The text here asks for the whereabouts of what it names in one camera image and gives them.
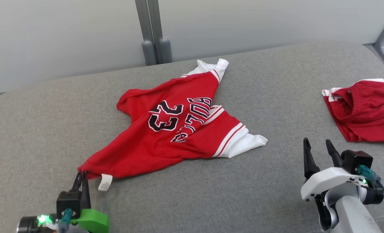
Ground grey partition post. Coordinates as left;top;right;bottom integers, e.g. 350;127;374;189
135;0;157;66
147;0;172;64

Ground red white basketball jersey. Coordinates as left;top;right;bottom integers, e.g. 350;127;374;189
78;58;268;191

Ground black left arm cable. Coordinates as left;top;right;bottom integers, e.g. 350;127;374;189
59;209;73;233

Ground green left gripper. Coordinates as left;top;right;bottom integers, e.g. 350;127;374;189
16;172;110;233

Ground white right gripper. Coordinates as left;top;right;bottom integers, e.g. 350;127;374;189
301;138;384;205

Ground red shorts with white trim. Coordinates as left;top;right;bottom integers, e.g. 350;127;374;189
321;78;384;143

